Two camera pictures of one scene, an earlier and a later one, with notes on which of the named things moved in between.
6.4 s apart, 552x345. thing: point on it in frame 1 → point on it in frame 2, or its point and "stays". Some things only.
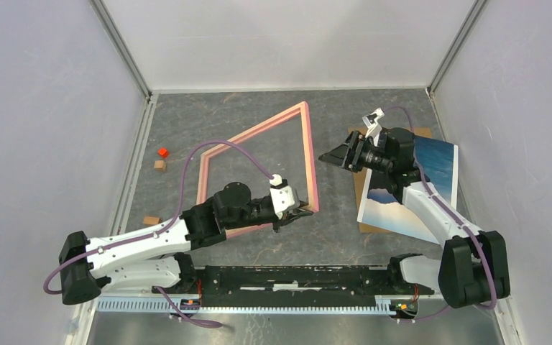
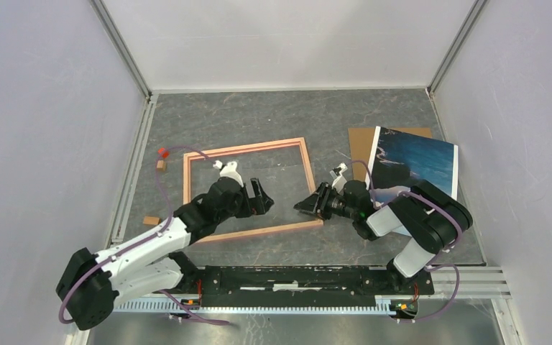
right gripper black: [347, 156] → [317, 203]
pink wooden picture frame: [302, 108] → [287, 143]
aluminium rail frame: [78, 332] stays
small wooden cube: [159, 165] stays
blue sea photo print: [438, 162] stays
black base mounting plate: [292, 286] stays
